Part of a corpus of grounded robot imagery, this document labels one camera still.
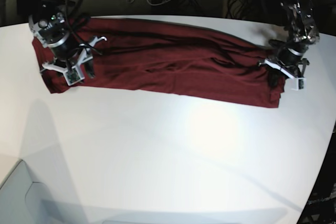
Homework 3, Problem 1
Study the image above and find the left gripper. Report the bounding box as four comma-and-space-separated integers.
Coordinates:
258, 47, 309, 91

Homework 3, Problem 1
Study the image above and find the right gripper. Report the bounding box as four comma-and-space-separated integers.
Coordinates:
41, 35, 107, 86

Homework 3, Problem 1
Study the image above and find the dark red t-shirt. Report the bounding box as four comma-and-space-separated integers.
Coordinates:
31, 17, 286, 109

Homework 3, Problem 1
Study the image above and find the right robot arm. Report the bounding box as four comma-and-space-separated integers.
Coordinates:
28, 0, 107, 86

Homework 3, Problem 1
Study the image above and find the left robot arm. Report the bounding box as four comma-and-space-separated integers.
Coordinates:
258, 0, 320, 91

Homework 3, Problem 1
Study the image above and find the white bin at corner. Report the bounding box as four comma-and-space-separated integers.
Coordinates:
0, 158, 87, 224

